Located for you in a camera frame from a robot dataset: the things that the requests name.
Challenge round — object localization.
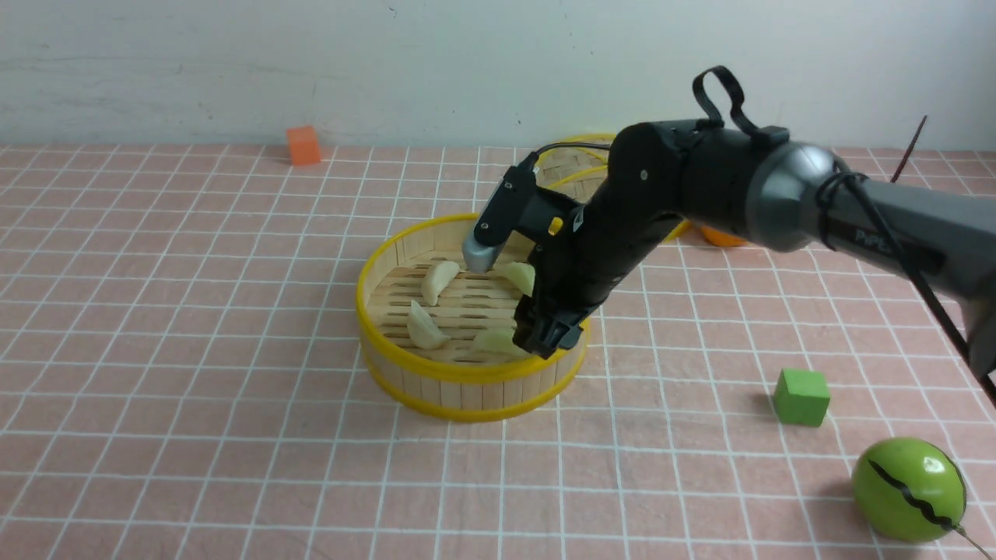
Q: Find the green foam cube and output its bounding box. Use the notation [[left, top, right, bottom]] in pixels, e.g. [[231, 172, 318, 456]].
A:
[[773, 368, 831, 428]]

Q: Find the pale green dumpling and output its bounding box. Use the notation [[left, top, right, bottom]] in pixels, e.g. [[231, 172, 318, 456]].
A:
[[495, 262, 536, 296], [471, 327, 530, 359]]

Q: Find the green toy watermelon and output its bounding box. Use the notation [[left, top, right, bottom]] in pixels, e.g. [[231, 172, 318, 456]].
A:
[[850, 436, 992, 559]]

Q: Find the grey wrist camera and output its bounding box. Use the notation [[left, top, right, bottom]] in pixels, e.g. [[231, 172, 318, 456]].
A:
[[461, 162, 582, 274]]

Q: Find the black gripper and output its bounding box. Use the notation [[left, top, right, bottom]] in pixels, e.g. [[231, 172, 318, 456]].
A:
[[514, 205, 647, 359]]

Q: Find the orange foam cube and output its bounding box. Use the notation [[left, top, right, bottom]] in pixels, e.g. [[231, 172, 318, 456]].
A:
[[286, 125, 321, 166]]

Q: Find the pink checkered tablecloth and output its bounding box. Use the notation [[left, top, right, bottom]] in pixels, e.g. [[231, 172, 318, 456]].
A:
[[1, 145, 994, 559]]

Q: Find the orange toy pear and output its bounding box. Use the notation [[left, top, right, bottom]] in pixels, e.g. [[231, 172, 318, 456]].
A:
[[696, 226, 749, 248]]

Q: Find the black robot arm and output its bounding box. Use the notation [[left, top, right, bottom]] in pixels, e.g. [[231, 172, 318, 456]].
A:
[[514, 66, 994, 390]]

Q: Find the bamboo steamer lid yellow rim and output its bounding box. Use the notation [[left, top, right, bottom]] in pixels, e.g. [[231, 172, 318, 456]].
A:
[[533, 132, 693, 244]]

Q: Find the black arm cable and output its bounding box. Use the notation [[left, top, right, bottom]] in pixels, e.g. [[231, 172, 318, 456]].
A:
[[817, 115, 996, 405]]

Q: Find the white dumpling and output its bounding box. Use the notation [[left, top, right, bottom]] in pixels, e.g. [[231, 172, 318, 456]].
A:
[[406, 300, 451, 351], [421, 260, 461, 307]]

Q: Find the bamboo steamer tray yellow rim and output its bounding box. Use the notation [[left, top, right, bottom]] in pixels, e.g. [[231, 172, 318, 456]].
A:
[[356, 214, 591, 422]]

